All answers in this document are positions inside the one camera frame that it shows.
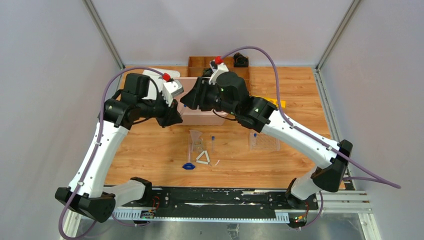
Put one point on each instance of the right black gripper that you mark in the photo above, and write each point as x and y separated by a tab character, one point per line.
197	96

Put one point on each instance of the black object behind tray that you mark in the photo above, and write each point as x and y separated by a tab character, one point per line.
240	61

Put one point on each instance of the glass funnel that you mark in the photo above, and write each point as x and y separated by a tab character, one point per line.
195	137

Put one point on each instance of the blue round cap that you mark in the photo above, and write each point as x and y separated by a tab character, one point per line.
189	166

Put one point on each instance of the pink plastic bin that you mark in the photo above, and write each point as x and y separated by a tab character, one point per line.
197	117

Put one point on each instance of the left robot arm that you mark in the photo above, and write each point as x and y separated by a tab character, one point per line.
140	99

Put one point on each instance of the black object in tray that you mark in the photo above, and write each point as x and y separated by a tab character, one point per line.
207	73

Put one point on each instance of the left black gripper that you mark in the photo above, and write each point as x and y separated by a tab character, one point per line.
168	114

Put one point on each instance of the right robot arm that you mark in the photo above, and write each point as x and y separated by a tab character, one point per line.
264	117

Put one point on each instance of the wooden compartment tray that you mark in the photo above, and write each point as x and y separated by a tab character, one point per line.
196	65

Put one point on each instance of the white clay triangle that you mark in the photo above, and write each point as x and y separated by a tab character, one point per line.
203	158

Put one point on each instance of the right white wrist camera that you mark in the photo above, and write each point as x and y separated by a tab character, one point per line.
218	67

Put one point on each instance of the small glass beaker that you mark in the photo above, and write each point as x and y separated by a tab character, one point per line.
198	146

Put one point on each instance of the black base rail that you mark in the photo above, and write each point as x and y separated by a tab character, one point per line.
211	204

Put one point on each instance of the yellow test tube rack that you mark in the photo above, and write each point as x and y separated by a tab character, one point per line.
278	103

